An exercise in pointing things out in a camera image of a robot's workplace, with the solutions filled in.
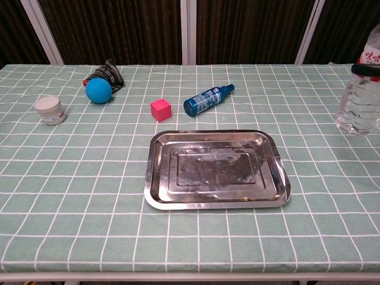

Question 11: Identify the small white jar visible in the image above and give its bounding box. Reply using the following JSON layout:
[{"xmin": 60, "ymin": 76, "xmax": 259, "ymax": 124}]
[{"xmin": 33, "ymin": 96, "xmax": 67, "ymax": 126}]

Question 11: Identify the stainless steel tray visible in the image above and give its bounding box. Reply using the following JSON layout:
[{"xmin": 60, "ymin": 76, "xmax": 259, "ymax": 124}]
[{"xmin": 143, "ymin": 129, "xmax": 292, "ymax": 211}]

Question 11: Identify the pink cube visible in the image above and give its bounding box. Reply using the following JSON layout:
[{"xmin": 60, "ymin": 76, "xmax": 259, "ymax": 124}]
[{"xmin": 150, "ymin": 98, "xmax": 173, "ymax": 123}]

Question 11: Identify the green checked tablecloth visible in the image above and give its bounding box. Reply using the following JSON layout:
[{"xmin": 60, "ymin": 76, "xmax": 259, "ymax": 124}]
[{"xmin": 0, "ymin": 62, "xmax": 380, "ymax": 274}]

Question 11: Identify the blue ball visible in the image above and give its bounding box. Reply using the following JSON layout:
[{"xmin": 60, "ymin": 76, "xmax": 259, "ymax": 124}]
[{"xmin": 85, "ymin": 77, "xmax": 113, "ymax": 105}]

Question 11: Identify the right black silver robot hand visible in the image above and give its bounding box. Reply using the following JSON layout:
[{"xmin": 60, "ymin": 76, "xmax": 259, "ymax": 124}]
[{"xmin": 351, "ymin": 62, "xmax": 380, "ymax": 83}]

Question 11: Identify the striped grey cloth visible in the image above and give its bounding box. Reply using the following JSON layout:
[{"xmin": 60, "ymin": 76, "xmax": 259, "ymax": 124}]
[{"xmin": 82, "ymin": 58, "xmax": 126, "ymax": 95}]

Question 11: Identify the dark partition screen panel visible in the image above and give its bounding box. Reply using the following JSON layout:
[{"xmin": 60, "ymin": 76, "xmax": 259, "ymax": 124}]
[
  {"xmin": 180, "ymin": 0, "xmax": 327, "ymax": 66},
  {"xmin": 294, "ymin": 0, "xmax": 380, "ymax": 65},
  {"xmin": 0, "ymin": 0, "xmax": 65, "ymax": 69},
  {"xmin": 20, "ymin": 0, "xmax": 191, "ymax": 66}
]

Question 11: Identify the transparent plastic water bottle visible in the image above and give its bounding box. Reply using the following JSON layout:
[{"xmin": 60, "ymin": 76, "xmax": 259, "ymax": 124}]
[{"xmin": 335, "ymin": 23, "xmax": 380, "ymax": 137}]

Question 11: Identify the blue spray bottle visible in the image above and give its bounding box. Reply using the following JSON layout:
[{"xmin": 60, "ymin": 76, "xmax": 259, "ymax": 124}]
[{"xmin": 183, "ymin": 83, "xmax": 236, "ymax": 118}]

